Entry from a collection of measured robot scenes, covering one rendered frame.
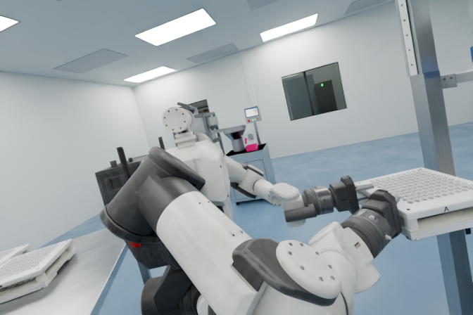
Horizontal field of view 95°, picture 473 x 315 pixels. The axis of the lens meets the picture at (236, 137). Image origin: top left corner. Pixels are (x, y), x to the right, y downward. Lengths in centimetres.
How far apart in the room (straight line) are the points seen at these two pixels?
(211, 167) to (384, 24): 595
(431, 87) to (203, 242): 93
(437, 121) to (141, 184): 97
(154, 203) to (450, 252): 111
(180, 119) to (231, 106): 531
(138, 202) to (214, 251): 17
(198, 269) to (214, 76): 585
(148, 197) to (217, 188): 20
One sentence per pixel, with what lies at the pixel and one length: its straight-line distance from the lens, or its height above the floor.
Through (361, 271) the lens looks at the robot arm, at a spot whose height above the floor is 93.
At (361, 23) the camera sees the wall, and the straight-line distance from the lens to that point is 615.
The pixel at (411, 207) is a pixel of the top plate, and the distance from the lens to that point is 71.
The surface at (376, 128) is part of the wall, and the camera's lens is 605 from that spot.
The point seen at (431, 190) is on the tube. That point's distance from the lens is 79.
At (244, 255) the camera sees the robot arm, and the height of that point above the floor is 112.
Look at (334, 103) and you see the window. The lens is 588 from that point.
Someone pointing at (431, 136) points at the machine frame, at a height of 104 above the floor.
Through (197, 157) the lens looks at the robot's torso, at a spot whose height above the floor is 120.
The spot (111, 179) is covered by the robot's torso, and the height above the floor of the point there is 119.
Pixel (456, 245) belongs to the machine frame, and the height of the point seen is 61.
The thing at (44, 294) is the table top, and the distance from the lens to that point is 115.
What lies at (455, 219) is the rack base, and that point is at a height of 90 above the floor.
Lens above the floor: 127
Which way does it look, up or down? 5 degrees down
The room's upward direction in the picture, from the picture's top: 14 degrees counter-clockwise
